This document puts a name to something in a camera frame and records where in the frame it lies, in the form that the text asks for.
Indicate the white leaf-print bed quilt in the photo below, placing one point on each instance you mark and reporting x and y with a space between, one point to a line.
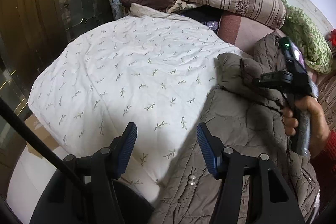
150 68

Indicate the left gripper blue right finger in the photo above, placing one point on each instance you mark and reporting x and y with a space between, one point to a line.
223 161

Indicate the green white patterned blanket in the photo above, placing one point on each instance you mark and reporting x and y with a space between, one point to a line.
308 38

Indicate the person's right hand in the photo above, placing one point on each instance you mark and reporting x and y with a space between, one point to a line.
320 131

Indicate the red cloth item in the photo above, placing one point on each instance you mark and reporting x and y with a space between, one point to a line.
331 37

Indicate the olive quilted down jacket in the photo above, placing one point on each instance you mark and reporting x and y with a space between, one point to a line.
249 120

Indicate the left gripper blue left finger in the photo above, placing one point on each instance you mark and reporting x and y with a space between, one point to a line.
108 162

